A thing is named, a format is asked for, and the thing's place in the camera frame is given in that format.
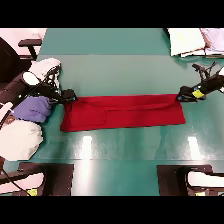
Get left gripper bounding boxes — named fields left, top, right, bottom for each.
left=49, top=87, right=79, bottom=105

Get purple garment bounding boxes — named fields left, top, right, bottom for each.
left=11, top=95, right=54, bottom=124

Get white garment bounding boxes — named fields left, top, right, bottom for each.
left=0, top=118, right=45, bottom=162
left=167, top=27, right=207, bottom=57

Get pale lilac garment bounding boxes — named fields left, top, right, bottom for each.
left=199, top=27, right=224, bottom=56

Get black cable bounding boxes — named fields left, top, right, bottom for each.
left=191, top=61, right=218, bottom=82
left=0, top=165, right=32, bottom=197

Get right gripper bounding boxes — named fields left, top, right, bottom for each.
left=177, top=85, right=207, bottom=103

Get red T-shirt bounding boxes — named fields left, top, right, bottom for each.
left=59, top=93, right=187, bottom=133

